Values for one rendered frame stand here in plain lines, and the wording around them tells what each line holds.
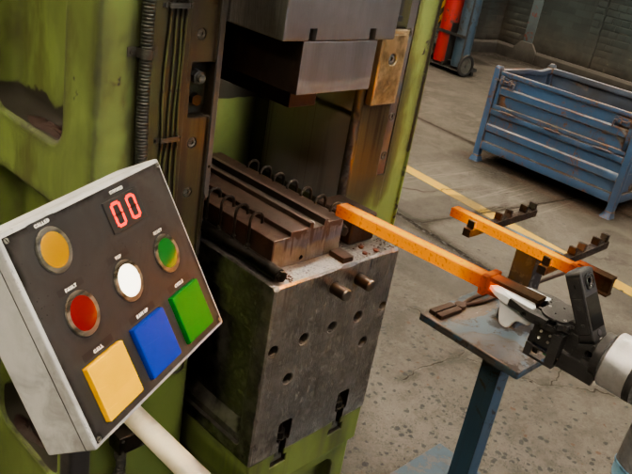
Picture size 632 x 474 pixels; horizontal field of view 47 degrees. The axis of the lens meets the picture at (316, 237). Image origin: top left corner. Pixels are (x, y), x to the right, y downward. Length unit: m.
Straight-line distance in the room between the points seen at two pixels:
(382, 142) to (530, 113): 3.65
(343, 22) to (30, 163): 0.64
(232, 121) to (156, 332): 0.96
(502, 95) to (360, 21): 4.16
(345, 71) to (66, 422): 0.80
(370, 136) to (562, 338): 0.77
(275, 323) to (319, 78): 0.48
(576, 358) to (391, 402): 1.56
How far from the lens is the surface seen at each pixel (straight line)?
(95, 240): 0.98
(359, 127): 1.71
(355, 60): 1.41
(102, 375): 0.94
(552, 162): 5.33
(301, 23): 1.28
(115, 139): 1.28
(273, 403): 1.57
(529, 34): 10.74
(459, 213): 1.84
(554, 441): 2.81
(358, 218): 1.40
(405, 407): 2.71
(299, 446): 1.76
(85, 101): 1.27
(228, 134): 1.90
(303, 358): 1.57
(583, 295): 1.17
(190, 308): 1.10
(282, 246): 1.44
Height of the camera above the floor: 1.59
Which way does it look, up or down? 25 degrees down
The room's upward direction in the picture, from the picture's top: 10 degrees clockwise
